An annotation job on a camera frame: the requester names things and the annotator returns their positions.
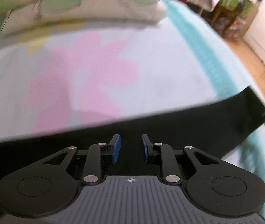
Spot black pants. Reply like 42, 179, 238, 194
0, 88, 265, 180

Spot floral bed blanket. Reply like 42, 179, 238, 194
0, 0, 265, 224

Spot wooden chair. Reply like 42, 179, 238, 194
210, 6, 244, 41

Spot folded leaf-pattern quilt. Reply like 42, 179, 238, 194
0, 0, 166, 34

